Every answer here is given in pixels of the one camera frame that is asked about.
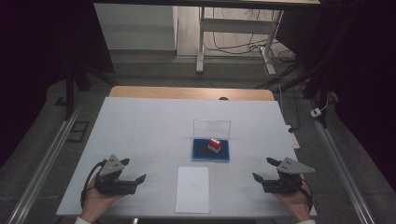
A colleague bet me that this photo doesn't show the wooden table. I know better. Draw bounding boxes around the wooden table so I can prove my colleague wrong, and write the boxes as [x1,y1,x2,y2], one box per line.
[108,85,276,102]

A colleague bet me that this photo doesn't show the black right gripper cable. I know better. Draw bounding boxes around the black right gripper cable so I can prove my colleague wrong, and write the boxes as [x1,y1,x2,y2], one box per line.
[299,177,315,213]

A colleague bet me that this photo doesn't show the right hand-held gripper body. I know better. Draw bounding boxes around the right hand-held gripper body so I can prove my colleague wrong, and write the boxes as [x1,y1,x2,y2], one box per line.
[261,157,317,195]

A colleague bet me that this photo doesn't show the white table cover board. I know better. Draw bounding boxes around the white table cover board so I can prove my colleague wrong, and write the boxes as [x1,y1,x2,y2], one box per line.
[55,96,318,217]

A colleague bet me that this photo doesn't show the metal floor rail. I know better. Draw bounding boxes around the metal floor rail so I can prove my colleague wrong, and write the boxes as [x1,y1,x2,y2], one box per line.
[6,105,82,224]
[306,99,376,224]

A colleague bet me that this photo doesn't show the blue ink pad case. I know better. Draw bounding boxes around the blue ink pad case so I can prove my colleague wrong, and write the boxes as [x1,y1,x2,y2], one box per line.
[191,119,233,163]

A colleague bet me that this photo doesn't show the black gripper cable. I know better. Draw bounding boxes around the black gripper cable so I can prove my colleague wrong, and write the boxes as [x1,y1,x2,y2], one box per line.
[79,159,108,209]
[299,177,315,213]

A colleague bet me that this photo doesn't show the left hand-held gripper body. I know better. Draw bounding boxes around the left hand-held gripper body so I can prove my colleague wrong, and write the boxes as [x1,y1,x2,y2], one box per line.
[93,154,138,196]

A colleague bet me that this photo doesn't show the person's right hand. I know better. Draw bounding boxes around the person's right hand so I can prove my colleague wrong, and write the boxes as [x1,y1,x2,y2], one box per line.
[272,174,314,223]

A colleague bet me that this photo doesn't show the black tripod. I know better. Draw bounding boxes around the black tripod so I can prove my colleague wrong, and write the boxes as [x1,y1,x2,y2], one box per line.
[255,55,331,129]

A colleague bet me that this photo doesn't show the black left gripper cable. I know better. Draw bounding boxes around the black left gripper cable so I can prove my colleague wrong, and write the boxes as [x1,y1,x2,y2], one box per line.
[79,159,108,209]

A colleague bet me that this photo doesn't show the person's left hand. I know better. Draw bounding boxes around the person's left hand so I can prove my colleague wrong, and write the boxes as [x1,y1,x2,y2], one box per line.
[80,175,126,224]

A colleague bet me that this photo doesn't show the white desk frame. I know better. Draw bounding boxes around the white desk frame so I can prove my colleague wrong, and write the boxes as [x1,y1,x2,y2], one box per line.
[195,6,285,76]

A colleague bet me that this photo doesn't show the red and white stamp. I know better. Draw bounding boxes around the red and white stamp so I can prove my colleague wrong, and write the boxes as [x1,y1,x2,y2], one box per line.
[206,137,222,154]

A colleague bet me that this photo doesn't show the white cabinet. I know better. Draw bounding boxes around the white cabinet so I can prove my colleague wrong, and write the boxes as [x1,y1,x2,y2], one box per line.
[93,3,178,51]

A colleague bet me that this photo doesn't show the black floor cables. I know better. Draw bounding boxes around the black floor cables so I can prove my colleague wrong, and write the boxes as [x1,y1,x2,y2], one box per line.
[204,7,297,63]

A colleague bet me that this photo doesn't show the black floor frame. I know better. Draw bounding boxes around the black floor frame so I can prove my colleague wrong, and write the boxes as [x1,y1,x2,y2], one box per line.
[66,120,91,144]

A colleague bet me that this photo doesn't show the white paper sheet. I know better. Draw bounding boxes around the white paper sheet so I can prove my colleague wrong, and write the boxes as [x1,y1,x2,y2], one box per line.
[175,165,211,215]

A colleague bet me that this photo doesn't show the black stand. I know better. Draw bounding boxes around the black stand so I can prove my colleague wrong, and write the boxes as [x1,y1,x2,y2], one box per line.
[64,62,116,120]

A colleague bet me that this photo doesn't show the white plug adapter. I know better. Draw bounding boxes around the white plug adapter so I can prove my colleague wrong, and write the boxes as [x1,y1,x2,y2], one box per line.
[309,106,323,119]

